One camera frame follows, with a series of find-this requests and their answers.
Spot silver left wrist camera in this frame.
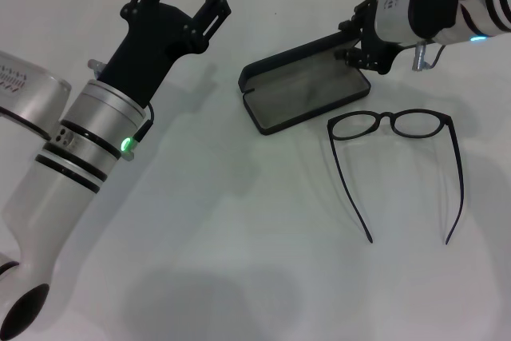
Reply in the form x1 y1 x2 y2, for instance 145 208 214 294
0 51 73 138

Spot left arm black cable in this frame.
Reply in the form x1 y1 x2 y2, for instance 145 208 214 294
121 103 156 162

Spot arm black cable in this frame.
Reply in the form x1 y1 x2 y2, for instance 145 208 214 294
425 43 446 69
121 103 156 162

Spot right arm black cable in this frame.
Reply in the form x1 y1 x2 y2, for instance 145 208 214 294
425 43 446 69

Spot left gripper silver connector stub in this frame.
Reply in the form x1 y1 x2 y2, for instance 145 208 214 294
87 58 105 78

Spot gripper silver connector stub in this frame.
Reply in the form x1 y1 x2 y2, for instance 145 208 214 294
413 41 428 73
87 58 105 78

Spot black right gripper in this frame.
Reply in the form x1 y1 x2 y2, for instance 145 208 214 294
334 0 416 75

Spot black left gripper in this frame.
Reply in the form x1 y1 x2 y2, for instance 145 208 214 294
95 0 234 105

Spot right gripper silver connector stub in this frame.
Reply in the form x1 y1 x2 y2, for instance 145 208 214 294
413 41 428 73

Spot black glasses case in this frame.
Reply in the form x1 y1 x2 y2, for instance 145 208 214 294
237 31 372 137

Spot black glasses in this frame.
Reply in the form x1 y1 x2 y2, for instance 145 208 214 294
326 108 466 246

